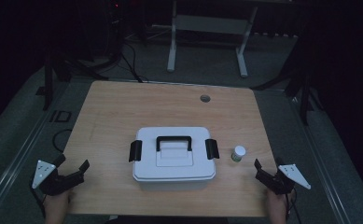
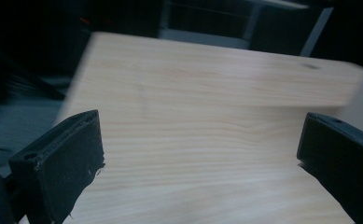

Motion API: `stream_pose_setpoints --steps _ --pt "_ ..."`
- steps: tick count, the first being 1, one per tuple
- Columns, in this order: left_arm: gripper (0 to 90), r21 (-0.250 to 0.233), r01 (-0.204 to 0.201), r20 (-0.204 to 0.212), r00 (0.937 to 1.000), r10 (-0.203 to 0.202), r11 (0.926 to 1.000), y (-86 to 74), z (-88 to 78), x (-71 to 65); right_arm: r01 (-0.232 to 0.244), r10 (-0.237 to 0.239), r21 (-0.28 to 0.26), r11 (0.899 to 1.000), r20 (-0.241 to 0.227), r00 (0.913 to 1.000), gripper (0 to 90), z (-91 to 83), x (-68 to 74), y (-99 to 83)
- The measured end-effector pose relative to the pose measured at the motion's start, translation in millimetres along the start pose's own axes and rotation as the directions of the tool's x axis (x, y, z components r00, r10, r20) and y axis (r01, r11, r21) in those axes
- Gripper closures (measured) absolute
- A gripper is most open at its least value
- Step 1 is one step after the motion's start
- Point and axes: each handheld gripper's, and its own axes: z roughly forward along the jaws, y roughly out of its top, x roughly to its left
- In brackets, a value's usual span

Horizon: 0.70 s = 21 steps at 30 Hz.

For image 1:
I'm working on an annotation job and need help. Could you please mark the white plastic storage box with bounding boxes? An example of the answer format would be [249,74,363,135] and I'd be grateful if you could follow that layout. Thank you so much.
[133,175,216,191]

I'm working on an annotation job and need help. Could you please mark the small white pill bottle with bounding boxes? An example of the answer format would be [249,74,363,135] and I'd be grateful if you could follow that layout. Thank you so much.
[230,145,247,163]

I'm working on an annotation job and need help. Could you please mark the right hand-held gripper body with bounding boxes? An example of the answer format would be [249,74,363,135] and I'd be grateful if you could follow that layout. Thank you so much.
[255,163,312,196]

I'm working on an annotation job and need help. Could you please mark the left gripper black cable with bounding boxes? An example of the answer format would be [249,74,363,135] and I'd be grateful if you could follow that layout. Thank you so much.
[29,182,48,218]

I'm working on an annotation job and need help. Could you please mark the person's right hand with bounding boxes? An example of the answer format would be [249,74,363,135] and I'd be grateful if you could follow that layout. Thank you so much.
[265,188,296,217]

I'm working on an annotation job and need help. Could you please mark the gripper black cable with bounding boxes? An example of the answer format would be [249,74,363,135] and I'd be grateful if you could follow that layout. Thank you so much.
[285,188,299,224]
[29,182,48,218]

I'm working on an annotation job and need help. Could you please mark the black floor cables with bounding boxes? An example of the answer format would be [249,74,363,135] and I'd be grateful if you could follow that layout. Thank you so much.
[119,41,149,84]

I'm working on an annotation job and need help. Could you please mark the person's left hand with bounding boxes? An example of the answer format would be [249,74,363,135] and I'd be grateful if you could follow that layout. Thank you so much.
[43,187,75,217]

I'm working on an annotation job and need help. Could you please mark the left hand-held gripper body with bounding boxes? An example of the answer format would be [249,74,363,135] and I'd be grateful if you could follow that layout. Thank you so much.
[32,160,86,197]

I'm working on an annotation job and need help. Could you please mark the white box lid black handle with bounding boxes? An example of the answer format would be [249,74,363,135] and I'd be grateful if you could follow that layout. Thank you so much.
[128,126,220,183]

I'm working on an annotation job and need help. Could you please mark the white metal stand frame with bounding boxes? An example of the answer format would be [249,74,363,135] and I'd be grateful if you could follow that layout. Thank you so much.
[166,0,259,78]

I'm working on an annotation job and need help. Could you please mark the black tripod stand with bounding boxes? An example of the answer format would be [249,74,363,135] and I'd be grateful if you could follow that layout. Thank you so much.
[41,50,109,112]
[251,36,324,127]

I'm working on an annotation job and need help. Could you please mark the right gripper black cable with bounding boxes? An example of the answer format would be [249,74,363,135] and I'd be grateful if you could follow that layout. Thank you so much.
[285,188,299,224]

